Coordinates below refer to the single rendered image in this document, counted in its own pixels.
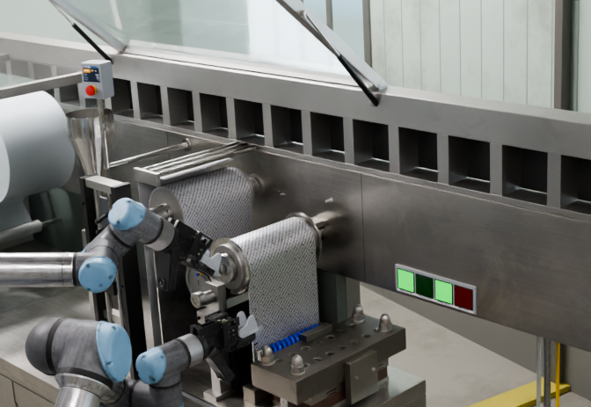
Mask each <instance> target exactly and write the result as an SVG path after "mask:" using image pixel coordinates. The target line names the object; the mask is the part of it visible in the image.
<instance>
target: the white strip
mask: <svg viewBox="0 0 591 407"><path fill-rule="evenodd" d="M203 173H207V168H204V169H201V170H197V171H193V172H189V173H187V174H183V175H180V176H177V177H174V178H168V179H166V180H164V179H161V186H163V185H168V184H171V183H174V182H177V181H180V180H183V179H186V178H191V177H194V176H198V175H201V174H203ZM156 188H157V187H156V186H153V185H148V184H144V183H141V182H138V189H139V198H140V203H141V204H143V205H144V206H145V207H149V201H150V195H151V193H152V192H153V190H154V189H156ZM144 251H145V260H146V269H147V278H148V287H149V296H150V314H151V322H152V331H153V340H154V347H156V346H159V345H161V344H162V337H161V328H160V318H159V309H158V300H157V283H156V274H155V264H154V255H153V249H151V248H150V247H148V246H147V245H144Z"/></svg>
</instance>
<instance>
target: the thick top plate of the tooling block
mask: <svg viewBox="0 0 591 407"><path fill-rule="evenodd" d="M365 319H366V320H365V322H363V323H354V322H352V317H349V318H348V319H346V320H344V321H342V322H340V323H336V324H334V325H333V326H332V331H330V332H328V333H326V334H324V335H323V336H321V337H319V338H315V339H313V340H311V341H310V342H308V343H306V342H304V341H302V340H300V341H298V342H296V343H294V344H293V345H289V346H287V347H285V348H283V349H281V350H279V351H277V352H274V353H273V355H274V360H275V363H274V364H273V365H272V366H263V365H261V364H260V361H259V360H257V361H255V362H253V363H251V368H252V386H255V387H257V388H259V389H263V390H265V391H266V392H269V393H271V394H273V395H275V396H278V397H280V398H283V399H285V400H287V401H289V402H291V403H294V404H296V405H298V404H300V403H302V402H304V401H306V400H308V399H310V398H312V397H314V396H316V395H318V394H320V393H322V392H324V391H326V390H328V389H329V388H331V387H333V386H335V385H337V384H339V383H341V382H343V381H344V380H345V362H346V361H348V360H350V359H352V358H354V357H356V356H358V355H360V354H362V353H364V352H366V351H368V350H370V349H373V350H375V351H377V364H378V363H380V362H382V361H383V360H386V359H388V358H389V357H391V356H393V355H395V354H397V353H399V352H402V351H403V350H405V349H406V335H405V328H404V327H401V326H398V325H395V324H394V323H392V324H391V325H392V331H389V332H381V331H379V330H378V328H379V322H380V319H378V318H375V317H372V316H368V315H365ZM295 355H300V356H301V357H302V359H303V364H304V370H305V374H302V375H292V374H291V373H290V370H291V368H290V365H291V364H292V362H291V360H292V358H293V357H294V356H295Z"/></svg>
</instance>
